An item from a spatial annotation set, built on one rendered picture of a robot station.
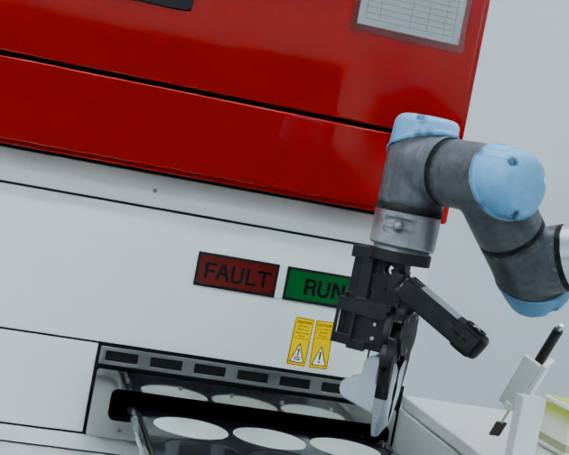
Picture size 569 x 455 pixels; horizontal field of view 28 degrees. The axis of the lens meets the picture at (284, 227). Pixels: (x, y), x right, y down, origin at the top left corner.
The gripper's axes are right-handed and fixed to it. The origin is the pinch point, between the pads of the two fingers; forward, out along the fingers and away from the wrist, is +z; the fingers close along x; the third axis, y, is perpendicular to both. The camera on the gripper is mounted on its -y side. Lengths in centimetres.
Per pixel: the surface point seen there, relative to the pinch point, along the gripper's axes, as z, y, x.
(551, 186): -36, 10, -211
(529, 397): -5.8, -14.3, -10.0
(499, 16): -80, 33, -197
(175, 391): 7.1, 34.1, -19.8
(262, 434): 9.5, 20.1, -19.1
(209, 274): -9.8, 33.2, -21.4
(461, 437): 2.7, -6.3, -19.1
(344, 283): -12.0, 16.5, -31.8
